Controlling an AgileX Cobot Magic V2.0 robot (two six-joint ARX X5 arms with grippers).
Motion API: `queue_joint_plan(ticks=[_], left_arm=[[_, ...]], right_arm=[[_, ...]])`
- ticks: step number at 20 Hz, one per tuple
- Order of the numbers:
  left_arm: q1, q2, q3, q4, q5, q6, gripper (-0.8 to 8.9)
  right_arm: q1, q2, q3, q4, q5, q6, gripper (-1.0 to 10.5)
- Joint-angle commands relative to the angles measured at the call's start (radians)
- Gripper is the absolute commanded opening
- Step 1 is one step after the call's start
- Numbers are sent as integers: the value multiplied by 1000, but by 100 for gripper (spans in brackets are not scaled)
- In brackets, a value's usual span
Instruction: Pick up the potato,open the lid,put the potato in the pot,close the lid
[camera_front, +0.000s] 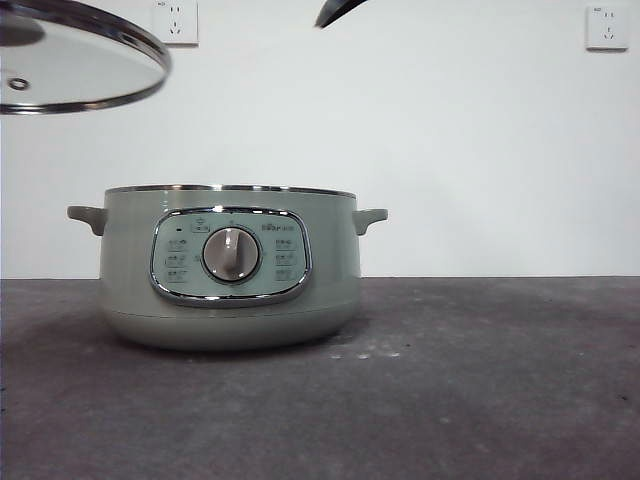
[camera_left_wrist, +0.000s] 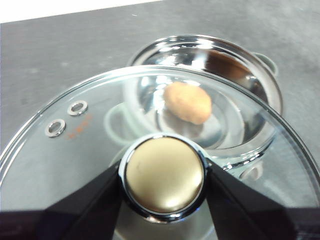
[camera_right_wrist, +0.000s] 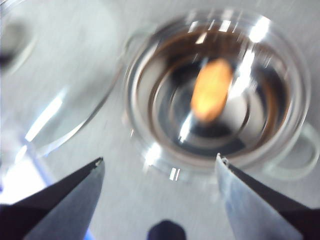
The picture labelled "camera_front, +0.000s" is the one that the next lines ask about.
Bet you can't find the glass lid with green knob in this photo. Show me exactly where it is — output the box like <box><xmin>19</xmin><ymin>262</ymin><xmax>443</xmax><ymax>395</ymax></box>
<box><xmin>0</xmin><ymin>0</ymin><xmax>173</xmax><ymax>116</ymax></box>

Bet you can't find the white wall socket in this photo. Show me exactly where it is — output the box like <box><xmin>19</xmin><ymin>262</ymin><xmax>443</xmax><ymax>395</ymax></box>
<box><xmin>585</xmin><ymin>4</ymin><xmax>630</xmax><ymax>52</ymax></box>
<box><xmin>151</xmin><ymin>0</ymin><xmax>200</xmax><ymax>48</ymax></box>

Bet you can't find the pale green electric pot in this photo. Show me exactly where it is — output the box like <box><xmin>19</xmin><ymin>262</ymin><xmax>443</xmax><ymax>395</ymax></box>
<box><xmin>66</xmin><ymin>183</ymin><xmax>390</xmax><ymax>352</ymax></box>

